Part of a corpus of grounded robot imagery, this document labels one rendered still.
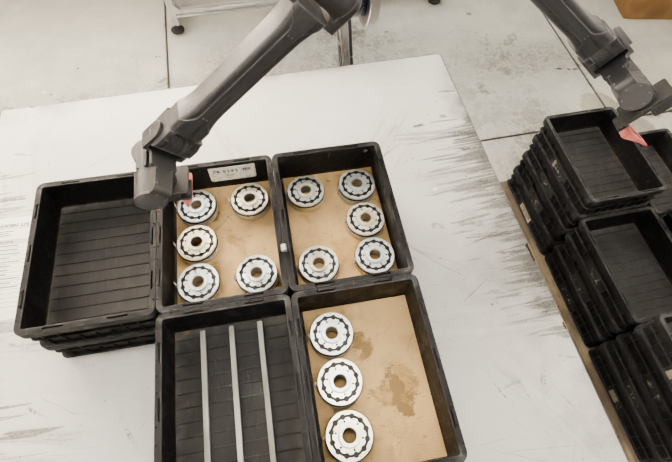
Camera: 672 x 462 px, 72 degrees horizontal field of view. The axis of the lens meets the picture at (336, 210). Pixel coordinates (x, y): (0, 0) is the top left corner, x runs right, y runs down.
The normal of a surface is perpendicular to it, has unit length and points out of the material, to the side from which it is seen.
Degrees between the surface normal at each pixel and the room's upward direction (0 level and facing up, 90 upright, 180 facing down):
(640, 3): 91
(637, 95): 72
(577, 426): 0
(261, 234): 0
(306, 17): 88
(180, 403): 0
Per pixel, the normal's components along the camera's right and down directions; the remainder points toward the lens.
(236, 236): 0.03, -0.50
